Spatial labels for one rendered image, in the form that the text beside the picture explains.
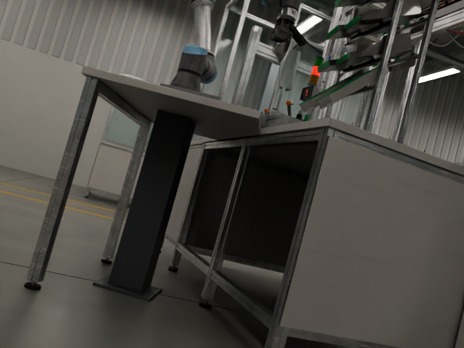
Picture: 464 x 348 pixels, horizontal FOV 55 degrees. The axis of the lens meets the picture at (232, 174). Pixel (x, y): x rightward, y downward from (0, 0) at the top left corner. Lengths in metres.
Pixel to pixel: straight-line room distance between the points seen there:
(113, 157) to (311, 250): 5.81
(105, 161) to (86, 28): 4.18
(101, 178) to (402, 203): 5.84
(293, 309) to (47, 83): 9.24
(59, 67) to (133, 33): 1.76
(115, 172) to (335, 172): 5.80
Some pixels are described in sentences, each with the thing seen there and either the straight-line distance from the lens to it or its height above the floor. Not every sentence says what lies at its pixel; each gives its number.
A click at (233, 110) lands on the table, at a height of 0.84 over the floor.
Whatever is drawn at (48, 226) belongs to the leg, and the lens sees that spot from 1.83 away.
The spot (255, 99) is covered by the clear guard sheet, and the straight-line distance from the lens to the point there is 3.66.
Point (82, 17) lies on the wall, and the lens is 10.60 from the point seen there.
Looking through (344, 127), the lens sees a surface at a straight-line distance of 1.52.
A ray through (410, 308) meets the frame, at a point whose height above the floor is 0.31.
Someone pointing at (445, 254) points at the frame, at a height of 0.53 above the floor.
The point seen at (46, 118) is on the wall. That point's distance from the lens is 10.24.
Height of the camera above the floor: 0.51
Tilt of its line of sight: 4 degrees up
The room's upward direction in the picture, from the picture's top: 15 degrees clockwise
